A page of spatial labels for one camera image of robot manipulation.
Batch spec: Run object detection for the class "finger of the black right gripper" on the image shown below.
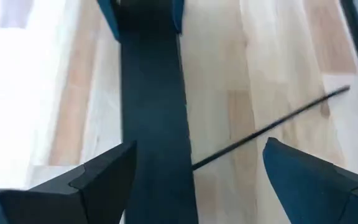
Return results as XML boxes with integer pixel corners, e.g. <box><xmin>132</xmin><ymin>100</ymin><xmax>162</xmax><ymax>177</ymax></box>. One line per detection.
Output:
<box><xmin>172</xmin><ymin>0</ymin><xmax>185</xmax><ymax>34</ymax></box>
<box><xmin>96</xmin><ymin>0</ymin><xmax>121</xmax><ymax>42</ymax></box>

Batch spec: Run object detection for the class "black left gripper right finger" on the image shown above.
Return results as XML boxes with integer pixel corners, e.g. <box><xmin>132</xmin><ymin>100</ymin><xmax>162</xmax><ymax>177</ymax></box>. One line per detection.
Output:
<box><xmin>262</xmin><ymin>136</ymin><xmax>358</xmax><ymax>224</ymax></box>

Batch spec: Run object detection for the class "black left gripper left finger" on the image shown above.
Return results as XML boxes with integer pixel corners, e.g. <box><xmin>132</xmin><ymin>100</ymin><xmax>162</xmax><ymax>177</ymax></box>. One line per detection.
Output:
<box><xmin>29</xmin><ymin>140</ymin><xmax>137</xmax><ymax>224</ymax></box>

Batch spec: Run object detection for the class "long black strip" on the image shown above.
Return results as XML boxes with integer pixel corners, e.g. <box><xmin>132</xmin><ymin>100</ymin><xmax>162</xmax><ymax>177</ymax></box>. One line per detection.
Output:
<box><xmin>116</xmin><ymin>0</ymin><xmax>199</xmax><ymax>224</ymax></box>

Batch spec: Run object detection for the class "black zip tie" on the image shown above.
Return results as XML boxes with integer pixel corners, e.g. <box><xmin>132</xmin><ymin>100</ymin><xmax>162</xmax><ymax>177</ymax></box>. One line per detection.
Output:
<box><xmin>191</xmin><ymin>85</ymin><xmax>351</xmax><ymax>171</ymax></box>

